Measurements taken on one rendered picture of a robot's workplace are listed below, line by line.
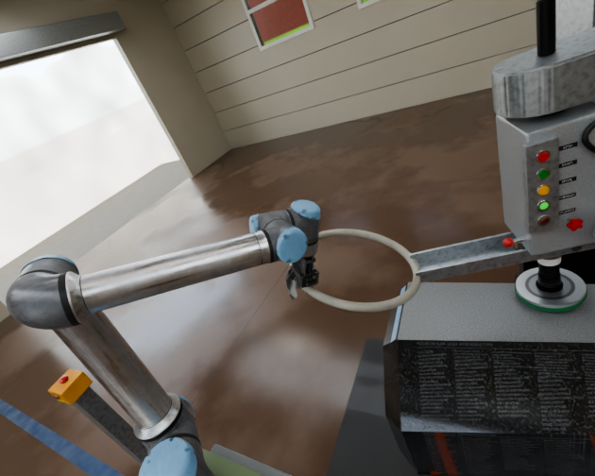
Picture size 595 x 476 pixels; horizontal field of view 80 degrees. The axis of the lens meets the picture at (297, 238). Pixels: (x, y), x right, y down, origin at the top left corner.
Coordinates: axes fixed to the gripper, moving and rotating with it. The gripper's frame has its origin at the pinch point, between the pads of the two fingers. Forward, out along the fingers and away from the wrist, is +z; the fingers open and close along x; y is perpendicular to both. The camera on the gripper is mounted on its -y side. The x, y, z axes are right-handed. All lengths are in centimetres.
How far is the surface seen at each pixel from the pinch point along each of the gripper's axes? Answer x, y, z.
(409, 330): 43, 16, 22
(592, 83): 60, 34, -73
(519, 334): 67, 43, 8
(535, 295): 79, 36, -1
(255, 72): 241, -730, 30
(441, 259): 53, 13, -9
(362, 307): 11.9, 21.3, -7.1
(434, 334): 48, 24, 19
